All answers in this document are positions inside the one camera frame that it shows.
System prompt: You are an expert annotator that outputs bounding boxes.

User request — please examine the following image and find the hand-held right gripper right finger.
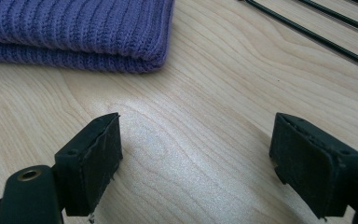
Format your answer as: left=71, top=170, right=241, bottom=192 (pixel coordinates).
left=268, top=112, right=358, bottom=220

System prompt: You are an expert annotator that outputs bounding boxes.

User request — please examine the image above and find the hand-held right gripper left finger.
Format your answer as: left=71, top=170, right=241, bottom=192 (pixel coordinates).
left=54, top=112, right=124, bottom=217

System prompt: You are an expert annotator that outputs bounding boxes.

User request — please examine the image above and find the purple knitted cloth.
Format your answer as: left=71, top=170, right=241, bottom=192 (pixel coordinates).
left=0, top=0, right=176, bottom=75

